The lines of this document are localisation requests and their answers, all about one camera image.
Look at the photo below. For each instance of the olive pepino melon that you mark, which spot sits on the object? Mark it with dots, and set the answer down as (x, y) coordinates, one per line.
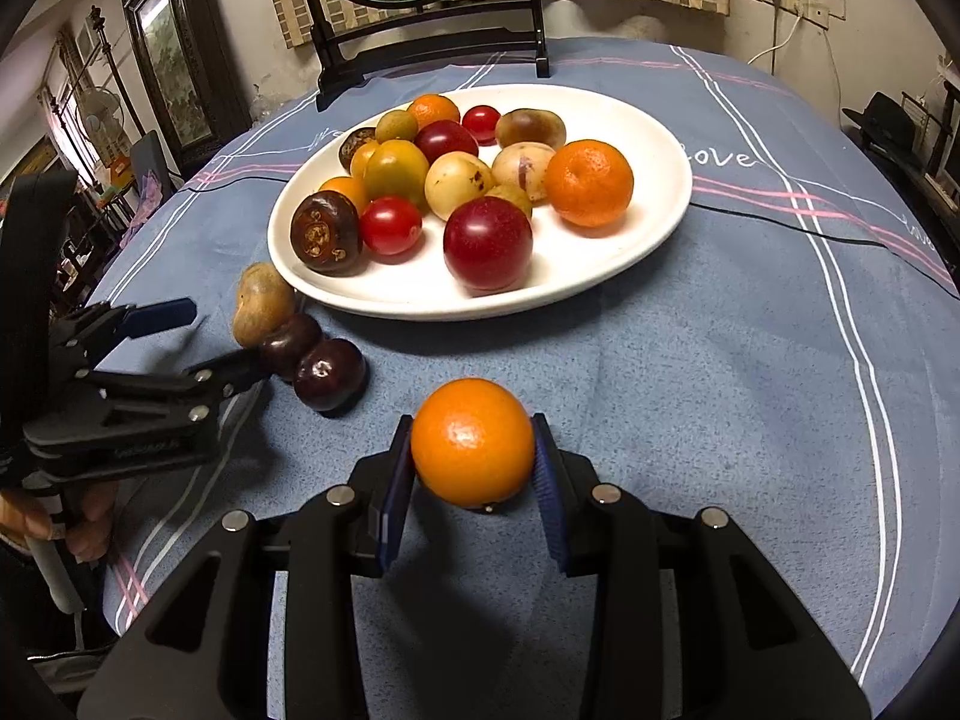
(529, 129)

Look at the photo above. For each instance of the small yellow-green round fruit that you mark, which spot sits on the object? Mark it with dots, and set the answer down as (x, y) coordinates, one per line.
(517, 195)
(395, 126)

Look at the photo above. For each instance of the yellow-green tomato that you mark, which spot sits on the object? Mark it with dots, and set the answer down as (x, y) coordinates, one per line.
(395, 172)

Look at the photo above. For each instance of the small orange tomato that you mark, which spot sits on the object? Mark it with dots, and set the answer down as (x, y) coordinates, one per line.
(362, 161)
(345, 189)

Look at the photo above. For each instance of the purple cloth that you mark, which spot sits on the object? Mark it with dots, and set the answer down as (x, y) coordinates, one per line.
(154, 199)

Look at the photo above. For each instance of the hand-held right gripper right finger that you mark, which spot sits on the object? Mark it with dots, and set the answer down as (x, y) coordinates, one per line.
(547, 487)

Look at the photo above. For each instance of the blue striped tablecloth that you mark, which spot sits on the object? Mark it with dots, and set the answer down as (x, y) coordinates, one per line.
(712, 390)

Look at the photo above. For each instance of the dark framed painting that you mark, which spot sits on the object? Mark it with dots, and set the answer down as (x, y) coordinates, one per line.
(169, 67)

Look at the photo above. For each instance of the black desk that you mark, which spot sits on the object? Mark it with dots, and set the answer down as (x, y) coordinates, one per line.
(922, 187)

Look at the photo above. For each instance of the pale yellow pepino melon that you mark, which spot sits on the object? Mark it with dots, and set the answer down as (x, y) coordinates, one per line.
(458, 184)

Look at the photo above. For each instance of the tan brown round fruit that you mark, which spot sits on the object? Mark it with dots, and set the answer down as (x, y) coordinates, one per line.
(261, 305)

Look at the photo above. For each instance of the black hat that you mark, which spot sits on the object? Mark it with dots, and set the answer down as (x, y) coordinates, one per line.
(881, 120)

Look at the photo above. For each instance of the purple striped pepino melon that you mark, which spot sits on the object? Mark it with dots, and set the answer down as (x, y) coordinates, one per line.
(523, 169)

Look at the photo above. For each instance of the large dimpled orange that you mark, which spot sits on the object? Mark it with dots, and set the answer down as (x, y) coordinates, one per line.
(589, 182)

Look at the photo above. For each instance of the person's left hand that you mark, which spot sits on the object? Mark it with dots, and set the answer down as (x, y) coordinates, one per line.
(94, 525)

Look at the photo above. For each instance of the wide wall outlet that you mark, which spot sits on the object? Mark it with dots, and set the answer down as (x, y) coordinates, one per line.
(799, 7)

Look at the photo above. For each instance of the white oval plate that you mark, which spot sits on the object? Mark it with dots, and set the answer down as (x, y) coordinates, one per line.
(637, 240)

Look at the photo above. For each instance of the small red cherry tomato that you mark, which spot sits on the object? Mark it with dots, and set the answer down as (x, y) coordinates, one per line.
(481, 122)

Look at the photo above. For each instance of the red plum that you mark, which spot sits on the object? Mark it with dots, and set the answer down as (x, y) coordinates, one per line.
(487, 242)
(445, 141)

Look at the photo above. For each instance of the standing fan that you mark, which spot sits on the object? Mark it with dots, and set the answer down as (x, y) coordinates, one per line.
(99, 112)

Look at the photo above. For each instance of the dark wooden coat stand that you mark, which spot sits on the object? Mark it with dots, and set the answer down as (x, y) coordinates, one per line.
(105, 52)

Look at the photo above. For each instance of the dark purple plum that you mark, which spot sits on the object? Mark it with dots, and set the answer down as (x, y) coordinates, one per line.
(289, 345)
(330, 375)

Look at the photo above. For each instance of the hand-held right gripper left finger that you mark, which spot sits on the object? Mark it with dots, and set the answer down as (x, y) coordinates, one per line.
(397, 480)

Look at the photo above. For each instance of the reddish brown mangosteen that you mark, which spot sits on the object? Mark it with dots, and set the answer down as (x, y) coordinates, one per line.
(326, 231)

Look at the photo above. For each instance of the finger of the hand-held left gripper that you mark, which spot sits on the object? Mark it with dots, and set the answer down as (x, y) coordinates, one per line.
(217, 379)
(161, 315)

